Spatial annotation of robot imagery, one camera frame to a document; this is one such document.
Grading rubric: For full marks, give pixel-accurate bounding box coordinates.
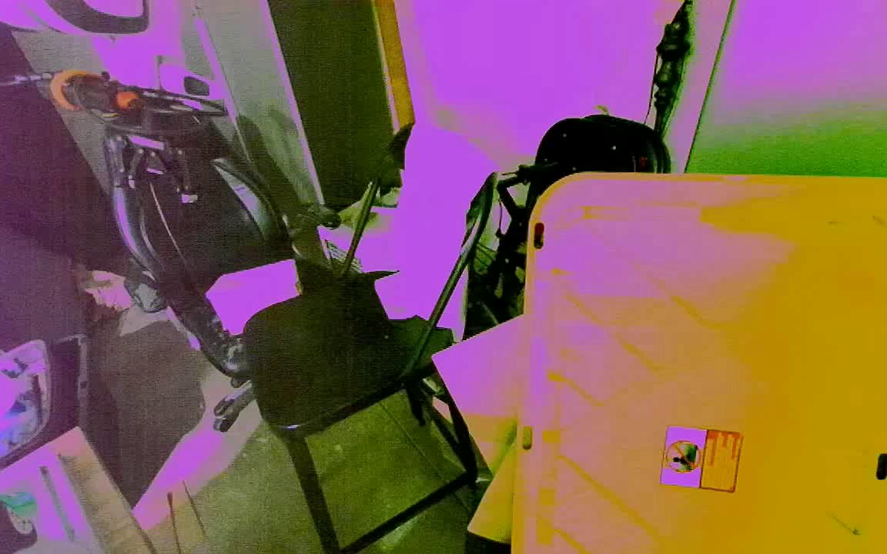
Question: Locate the long wooden beam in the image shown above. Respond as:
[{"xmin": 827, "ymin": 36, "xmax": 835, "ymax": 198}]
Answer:
[{"xmin": 264, "ymin": 0, "xmax": 419, "ymax": 212}]

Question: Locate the yellow plastic board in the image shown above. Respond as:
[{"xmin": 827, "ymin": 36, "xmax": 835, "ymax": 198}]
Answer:
[{"xmin": 466, "ymin": 169, "xmax": 887, "ymax": 554}]

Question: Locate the pale slanted beam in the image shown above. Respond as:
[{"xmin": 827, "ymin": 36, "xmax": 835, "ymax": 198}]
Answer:
[{"xmin": 663, "ymin": 0, "xmax": 742, "ymax": 176}]

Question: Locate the hanging black power strip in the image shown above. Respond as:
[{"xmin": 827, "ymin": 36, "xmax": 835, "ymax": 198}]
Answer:
[{"xmin": 650, "ymin": 0, "xmax": 700, "ymax": 140}]

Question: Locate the brown flat board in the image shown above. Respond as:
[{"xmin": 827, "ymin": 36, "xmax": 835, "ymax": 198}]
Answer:
[{"xmin": 429, "ymin": 313, "xmax": 532, "ymax": 475}]

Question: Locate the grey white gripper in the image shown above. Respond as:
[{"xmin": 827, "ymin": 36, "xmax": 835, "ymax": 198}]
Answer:
[{"xmin": 104, "ymin": 126, "xmax": 206, "ymax": 210}]

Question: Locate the black tall metal chair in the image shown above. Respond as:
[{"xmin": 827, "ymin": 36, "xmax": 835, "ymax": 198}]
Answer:
[{"xmin": 239, "ymin": 173, "xmax": 499, "ymax": 554}]

